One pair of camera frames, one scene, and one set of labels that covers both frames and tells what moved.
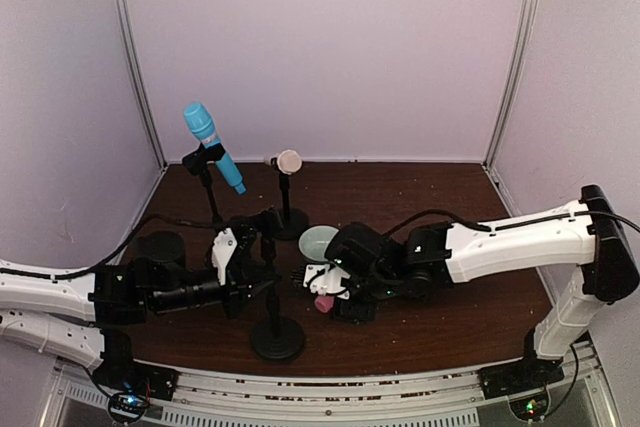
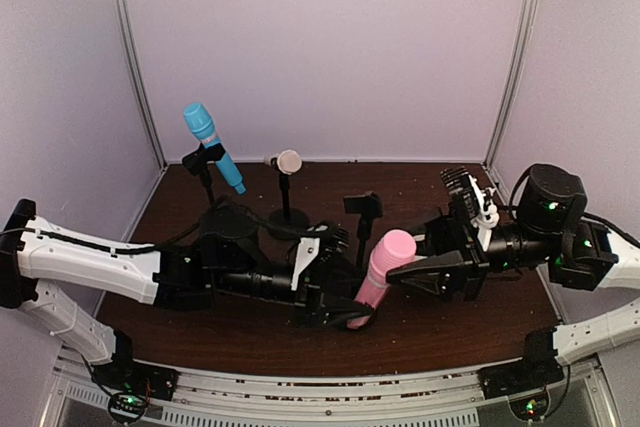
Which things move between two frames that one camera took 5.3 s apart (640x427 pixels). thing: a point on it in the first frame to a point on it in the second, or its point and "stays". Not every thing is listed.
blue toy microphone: (201, 123) stays
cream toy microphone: (287, 161) stays
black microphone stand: (276, 339) to (370, 207)
